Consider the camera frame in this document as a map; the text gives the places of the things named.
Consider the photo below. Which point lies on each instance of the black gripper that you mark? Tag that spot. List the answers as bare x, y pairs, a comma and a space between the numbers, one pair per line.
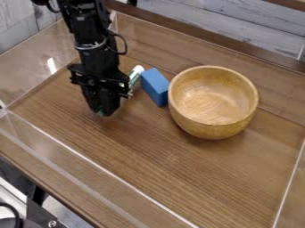
96, 74

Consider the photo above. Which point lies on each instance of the green white marker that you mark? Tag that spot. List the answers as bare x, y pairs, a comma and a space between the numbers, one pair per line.
135, 76

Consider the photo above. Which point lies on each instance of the blue foam block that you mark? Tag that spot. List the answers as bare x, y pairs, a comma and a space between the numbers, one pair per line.
155, 85

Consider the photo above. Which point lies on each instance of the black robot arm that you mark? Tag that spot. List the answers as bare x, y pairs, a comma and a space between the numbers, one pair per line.
87, 19

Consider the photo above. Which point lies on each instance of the brown wooden bowl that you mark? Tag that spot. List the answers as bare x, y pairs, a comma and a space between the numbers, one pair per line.
212, 101

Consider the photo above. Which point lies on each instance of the clear acrylic tray walls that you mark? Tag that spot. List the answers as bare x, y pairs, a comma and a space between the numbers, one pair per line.
130, 171

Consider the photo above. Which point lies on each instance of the black table leg bracket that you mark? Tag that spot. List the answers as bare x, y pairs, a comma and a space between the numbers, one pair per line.
39, 214

